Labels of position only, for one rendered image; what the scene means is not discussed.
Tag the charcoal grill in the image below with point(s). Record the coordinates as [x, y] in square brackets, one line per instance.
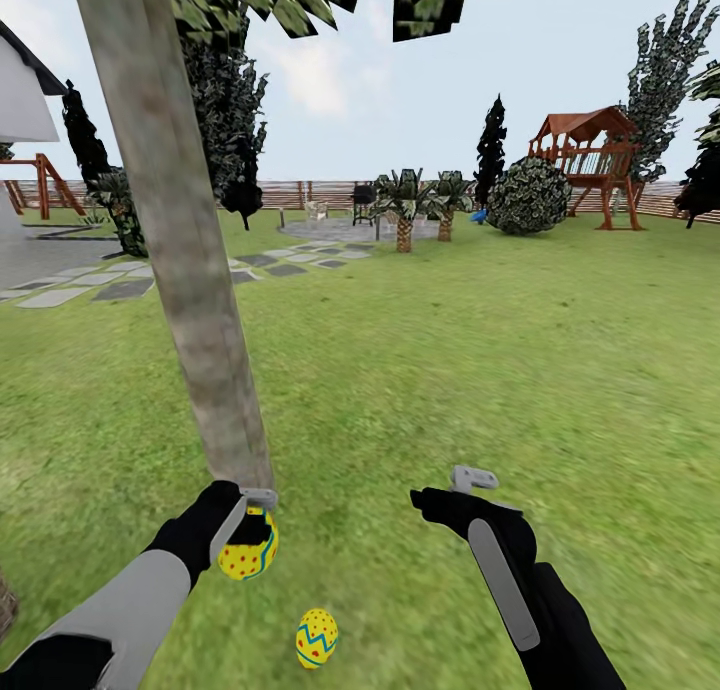
[364, 194]

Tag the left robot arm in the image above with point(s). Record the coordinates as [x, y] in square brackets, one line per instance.
[108, 642]

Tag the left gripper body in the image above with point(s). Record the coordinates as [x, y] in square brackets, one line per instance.
[250, 532]

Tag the easter egg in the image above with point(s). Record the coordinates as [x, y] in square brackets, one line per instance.
[316, 638]
[244, 562]

